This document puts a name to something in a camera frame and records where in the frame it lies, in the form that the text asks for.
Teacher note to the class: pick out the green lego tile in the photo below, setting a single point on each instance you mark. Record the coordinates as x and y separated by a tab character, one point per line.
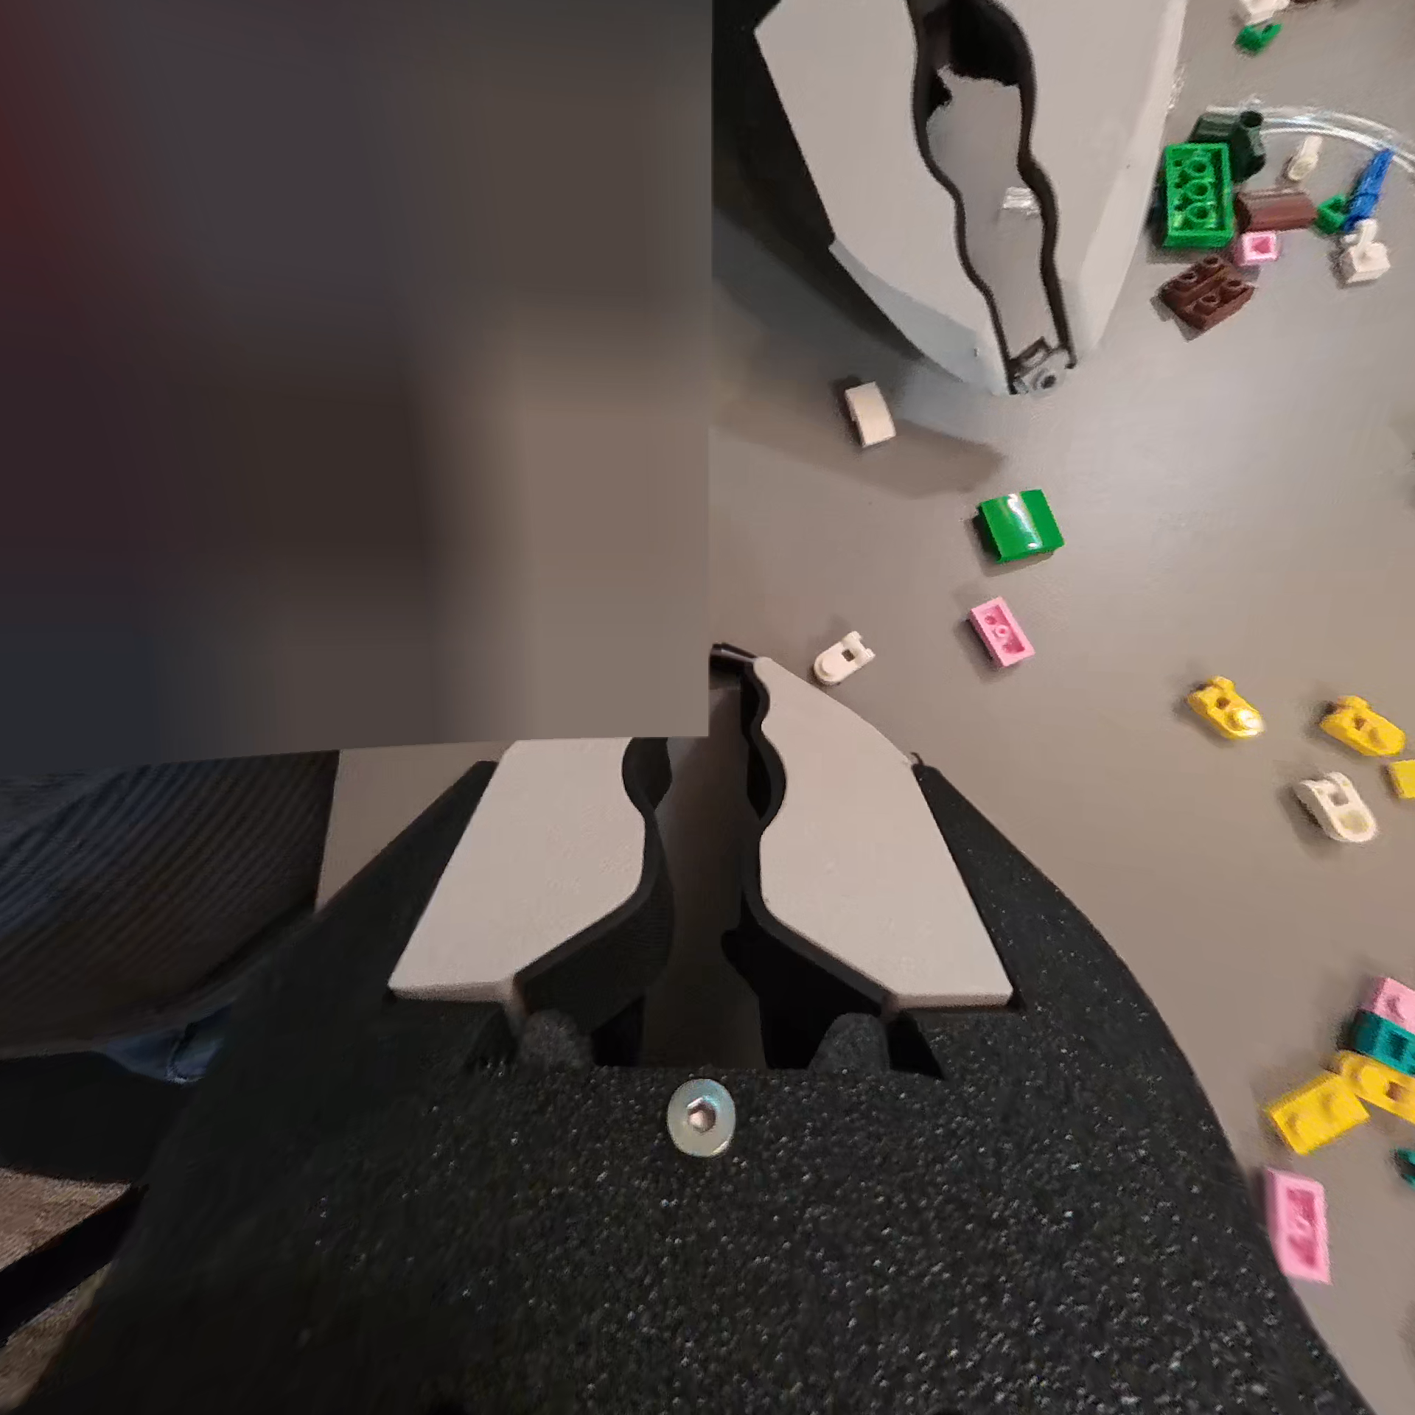
1019	526

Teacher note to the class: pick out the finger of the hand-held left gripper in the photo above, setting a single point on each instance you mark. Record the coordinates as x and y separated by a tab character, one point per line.
862	166
1105	134

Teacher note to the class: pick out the small white lego piece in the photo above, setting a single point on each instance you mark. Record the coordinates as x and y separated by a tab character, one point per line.
843	661

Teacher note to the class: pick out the pile of colourful lego pieces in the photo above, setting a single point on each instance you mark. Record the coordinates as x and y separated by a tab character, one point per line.
1337	808

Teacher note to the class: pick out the white curved lego piece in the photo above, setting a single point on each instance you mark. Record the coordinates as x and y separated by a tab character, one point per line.
869	415

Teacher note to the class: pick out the wide green lego plate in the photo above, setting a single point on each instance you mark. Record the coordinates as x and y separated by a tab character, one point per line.
1197	196

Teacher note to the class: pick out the small pink lego plate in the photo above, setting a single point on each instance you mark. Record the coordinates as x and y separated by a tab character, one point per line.
1256	247

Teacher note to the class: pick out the small white lego clip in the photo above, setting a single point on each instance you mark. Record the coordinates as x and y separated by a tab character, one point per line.
1361	252

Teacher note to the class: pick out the transparent curved lego rod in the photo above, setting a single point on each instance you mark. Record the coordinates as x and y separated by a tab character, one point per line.
1337	124

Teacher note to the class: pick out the small green lego piece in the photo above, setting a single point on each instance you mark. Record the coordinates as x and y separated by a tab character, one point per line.
1332	215

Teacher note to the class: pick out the dark green lego piece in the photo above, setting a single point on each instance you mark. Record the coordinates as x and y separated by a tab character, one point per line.
1234	134

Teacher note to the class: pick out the small white lego stud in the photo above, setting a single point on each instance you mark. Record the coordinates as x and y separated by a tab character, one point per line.
1303	159

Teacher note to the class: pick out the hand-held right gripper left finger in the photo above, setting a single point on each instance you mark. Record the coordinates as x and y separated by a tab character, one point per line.
530	863

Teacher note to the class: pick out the person's dark ribbed sweater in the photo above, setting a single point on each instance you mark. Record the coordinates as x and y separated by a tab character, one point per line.
133	885

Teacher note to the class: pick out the small grey lego piece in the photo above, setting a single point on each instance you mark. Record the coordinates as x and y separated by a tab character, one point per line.
1039	376

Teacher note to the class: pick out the brown lego tile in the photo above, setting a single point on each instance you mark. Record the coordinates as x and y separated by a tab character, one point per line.
1273	210

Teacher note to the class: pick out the blue lego bar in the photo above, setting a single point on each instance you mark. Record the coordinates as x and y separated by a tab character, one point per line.
1367	188

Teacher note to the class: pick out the pink lego tile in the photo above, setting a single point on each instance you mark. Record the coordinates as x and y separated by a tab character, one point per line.
1000	632

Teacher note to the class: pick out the dark brown lego plate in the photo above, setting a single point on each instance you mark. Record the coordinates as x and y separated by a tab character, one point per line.
1204	294

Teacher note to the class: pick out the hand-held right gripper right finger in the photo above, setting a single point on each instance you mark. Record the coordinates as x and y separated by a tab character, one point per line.
862	873

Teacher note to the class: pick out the person's blue jeans leg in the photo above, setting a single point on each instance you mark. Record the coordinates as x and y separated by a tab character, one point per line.
176	1050

